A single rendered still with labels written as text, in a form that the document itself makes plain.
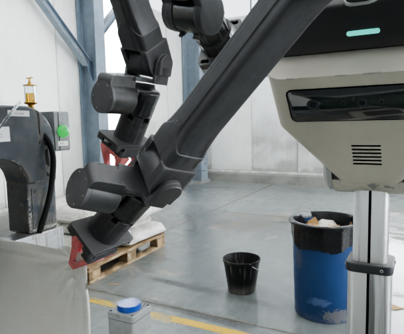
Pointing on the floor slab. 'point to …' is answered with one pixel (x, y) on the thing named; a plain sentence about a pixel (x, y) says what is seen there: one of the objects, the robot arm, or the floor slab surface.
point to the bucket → (241, 272)
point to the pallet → (127, 255)
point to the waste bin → (321, 266)
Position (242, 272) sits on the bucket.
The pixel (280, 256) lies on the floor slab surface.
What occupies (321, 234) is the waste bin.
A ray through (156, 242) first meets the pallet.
